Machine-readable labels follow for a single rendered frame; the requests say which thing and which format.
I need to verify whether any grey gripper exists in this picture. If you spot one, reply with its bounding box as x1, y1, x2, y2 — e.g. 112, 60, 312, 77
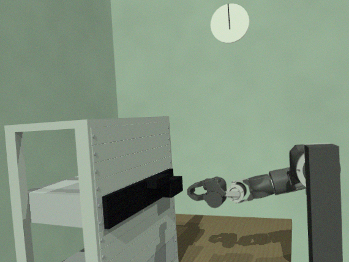
187, 176, 241, 208

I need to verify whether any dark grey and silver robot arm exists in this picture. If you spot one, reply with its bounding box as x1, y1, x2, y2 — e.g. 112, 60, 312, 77
227, 144, 306, 203

